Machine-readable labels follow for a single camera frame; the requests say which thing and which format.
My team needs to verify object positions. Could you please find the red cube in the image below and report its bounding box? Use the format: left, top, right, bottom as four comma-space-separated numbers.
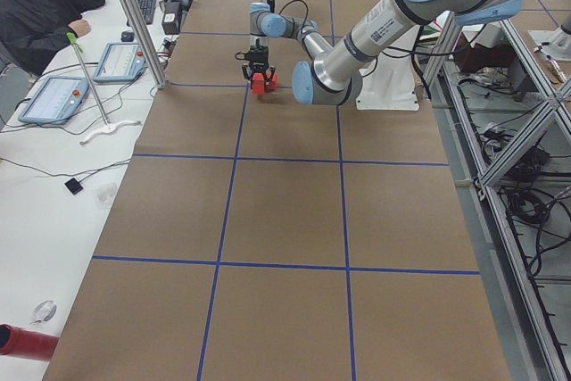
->
251, 73, 267, 95

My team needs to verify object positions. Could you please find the black box white label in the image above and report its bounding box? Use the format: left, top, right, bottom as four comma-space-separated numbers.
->
161, 1, 181, 35

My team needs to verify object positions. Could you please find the black keyboard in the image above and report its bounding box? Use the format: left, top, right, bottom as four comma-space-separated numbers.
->
137, 0, 157, 25

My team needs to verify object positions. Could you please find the far teach pendant tablet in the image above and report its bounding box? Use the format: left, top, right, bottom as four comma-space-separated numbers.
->
93, 42, 146, 84

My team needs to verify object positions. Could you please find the teach pendant tablet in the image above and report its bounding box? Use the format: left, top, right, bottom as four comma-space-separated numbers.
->
18, 77, 89, 125
93, 42, 146, 84

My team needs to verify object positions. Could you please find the metal rod green tip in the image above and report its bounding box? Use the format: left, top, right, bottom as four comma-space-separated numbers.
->
66, 32, 142, 146

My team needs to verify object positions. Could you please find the brown paper table mat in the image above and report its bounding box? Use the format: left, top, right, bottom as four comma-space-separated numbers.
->
42, 0, 571, 381

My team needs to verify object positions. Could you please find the near teach pendant tablet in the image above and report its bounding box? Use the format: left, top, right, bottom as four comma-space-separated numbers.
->
18, 77, 89, 125

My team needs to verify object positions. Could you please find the seated person dark jacket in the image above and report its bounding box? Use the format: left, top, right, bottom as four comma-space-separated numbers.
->
1, 0, 106, 76

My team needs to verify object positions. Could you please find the red cylinder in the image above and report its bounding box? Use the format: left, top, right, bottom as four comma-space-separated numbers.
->
1, 324, 59, 361

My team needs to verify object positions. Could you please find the aluminium frame post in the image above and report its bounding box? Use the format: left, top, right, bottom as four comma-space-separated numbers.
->
120, 0, 167, 90

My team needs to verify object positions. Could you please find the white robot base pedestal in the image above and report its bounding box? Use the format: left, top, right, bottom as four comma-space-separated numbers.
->
355, 19, 503, 112

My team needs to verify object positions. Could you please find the aluminium side frame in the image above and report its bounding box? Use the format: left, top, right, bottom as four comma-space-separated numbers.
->
422, 10, 570, 380

